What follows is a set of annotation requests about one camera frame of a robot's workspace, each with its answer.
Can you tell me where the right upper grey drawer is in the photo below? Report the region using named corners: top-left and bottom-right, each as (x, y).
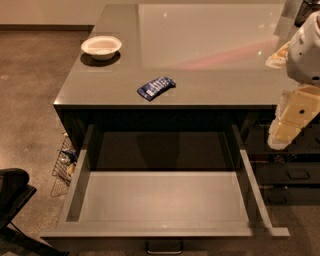
top-left (245, 124), bottom-right (320, 154)

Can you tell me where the blue snack packet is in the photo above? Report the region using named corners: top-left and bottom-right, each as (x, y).
top-left (137, 77), bottom-right (176, 101)

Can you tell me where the grey drawer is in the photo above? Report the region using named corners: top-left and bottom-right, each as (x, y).
top-left (255, 162), bottom-right (320, 185)
top-left (245, 124), bottom-right (320, 154)
top-left (261, 187), bottom-right (320, 205)
top-left (40, 125), bottom-right (289, 255)

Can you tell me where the black office chair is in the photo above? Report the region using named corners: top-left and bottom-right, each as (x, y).
top-left (0, 168), bottom-right (69, 256)

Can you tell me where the wire mesh basket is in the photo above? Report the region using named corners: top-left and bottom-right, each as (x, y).
top-left (51, 132), bottom-right (78, 197)

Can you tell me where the dark mesh container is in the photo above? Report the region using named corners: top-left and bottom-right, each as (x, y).
top-left (294, 0), bottom-right (320, 27)

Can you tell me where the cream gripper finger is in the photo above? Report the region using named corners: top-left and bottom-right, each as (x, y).
top-left (265, 42), bottom-right (290, 69)

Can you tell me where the grey counter cabinet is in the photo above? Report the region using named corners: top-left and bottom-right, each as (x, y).
top-left (53, 3), bottom-right (320, 158)

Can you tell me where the grey top drawer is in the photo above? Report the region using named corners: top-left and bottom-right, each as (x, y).
top-left (40, 125), bottom-right (289, 255)

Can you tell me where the right middle grey drawer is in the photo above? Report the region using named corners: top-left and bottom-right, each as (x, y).
top-left (255, 162), bottom-right (320, 185)

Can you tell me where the white paper bowl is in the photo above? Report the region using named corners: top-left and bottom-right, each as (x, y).
top-left (81, 36), bottom-right (122, 61)

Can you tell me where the right lower grey drawer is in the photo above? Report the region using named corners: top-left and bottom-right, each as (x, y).
top-left (261, 187), bottom-right (320, 205)

